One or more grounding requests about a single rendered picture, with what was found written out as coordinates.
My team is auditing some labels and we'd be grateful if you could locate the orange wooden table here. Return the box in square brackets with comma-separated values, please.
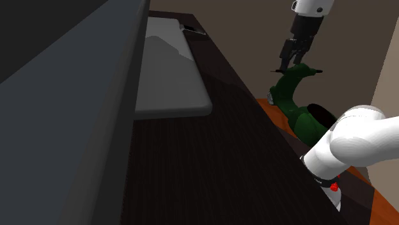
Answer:
[255, 97, 399, 225]

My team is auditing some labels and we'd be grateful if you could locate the green toy scooter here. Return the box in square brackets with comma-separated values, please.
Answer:
[267, 63, 340, 148]

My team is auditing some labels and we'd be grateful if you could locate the white pillow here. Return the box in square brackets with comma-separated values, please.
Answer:
[134, 17, 214, 120]

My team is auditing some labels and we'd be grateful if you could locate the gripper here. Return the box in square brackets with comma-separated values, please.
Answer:
[279, 13, 324, 73]

